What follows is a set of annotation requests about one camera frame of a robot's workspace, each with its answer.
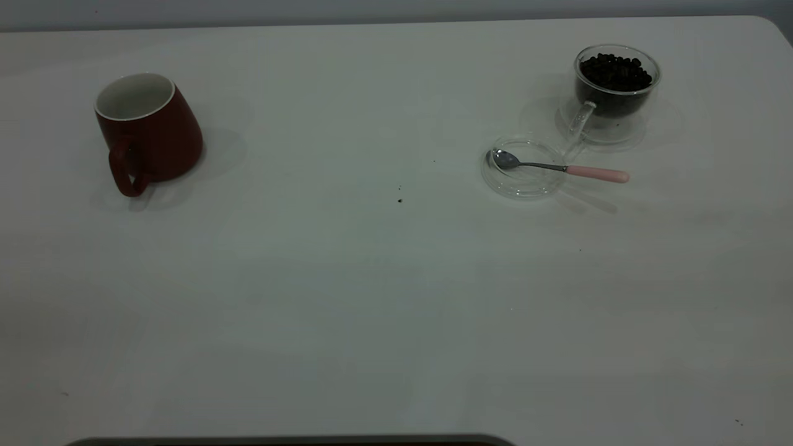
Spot metal spoon with pink handle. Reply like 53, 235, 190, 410
492, 149, 631, 184

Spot red ceramic mug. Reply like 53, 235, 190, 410
94, 72, 204, 198

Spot dark coffee beans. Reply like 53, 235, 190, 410
576, 53, 654, 118

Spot clear glass saucer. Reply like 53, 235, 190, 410
481, 135, 567, 200

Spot clear glass cup with handle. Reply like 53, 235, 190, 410
558, 43, 662, 159

